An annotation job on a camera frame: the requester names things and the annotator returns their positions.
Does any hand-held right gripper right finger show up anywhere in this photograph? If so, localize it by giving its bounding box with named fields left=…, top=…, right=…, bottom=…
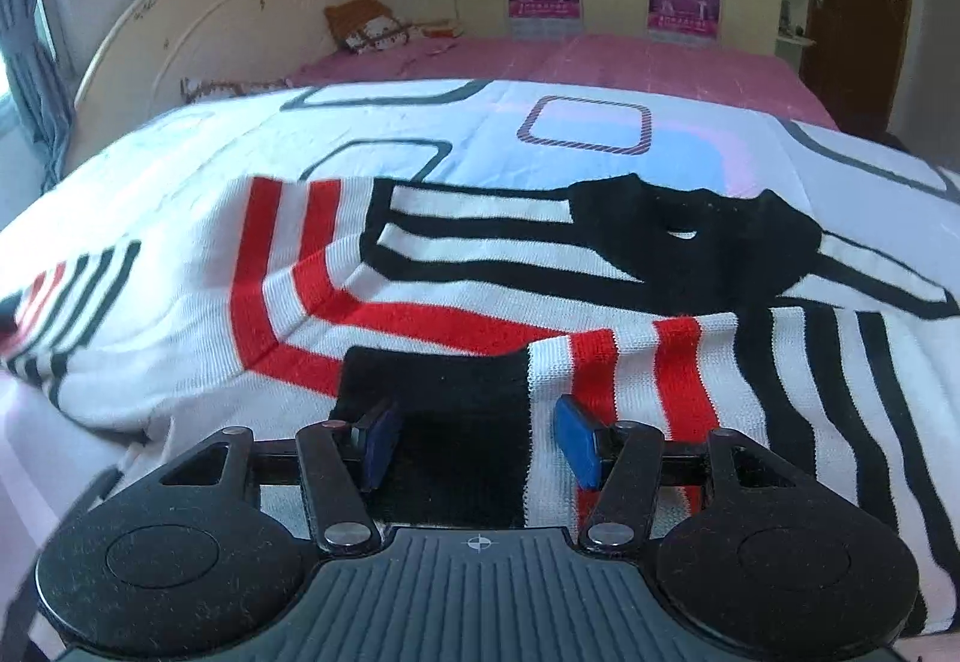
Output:
left=553, top=396, right=797, bottom=556

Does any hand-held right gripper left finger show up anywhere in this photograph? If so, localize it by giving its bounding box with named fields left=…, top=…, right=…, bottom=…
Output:
left=160, top=399, right=402, bottom=556

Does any striped knit sweater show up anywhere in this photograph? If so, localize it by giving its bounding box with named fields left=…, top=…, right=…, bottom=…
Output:
left=0, top=174, right=960, bottom=637

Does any white printed blanket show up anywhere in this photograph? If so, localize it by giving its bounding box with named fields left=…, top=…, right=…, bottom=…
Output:
left=0, top=78, right=960, bottom=662

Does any pink bedsheet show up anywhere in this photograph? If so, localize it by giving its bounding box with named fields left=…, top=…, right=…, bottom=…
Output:
left=289, top=34, right=841, bottom=130

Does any brown patterned cushion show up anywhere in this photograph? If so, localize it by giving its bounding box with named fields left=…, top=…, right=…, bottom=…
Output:
left=180, top=75, right=293, bottom=105

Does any orange patterned pillow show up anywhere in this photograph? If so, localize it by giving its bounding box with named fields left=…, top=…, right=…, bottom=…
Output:
left=324, top=0, right=417, bottom=57

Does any cream wooden headboard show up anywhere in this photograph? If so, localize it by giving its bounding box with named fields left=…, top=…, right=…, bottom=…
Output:
left=73, top=0, right=410, bottom=123

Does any brown wooden door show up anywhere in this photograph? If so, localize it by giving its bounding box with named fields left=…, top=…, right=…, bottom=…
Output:
left=799, top=0, right=920, bottom=142

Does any grey striped curtain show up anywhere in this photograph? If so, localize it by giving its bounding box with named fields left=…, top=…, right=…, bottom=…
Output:
left=0, top=0, right=80, bottom=190

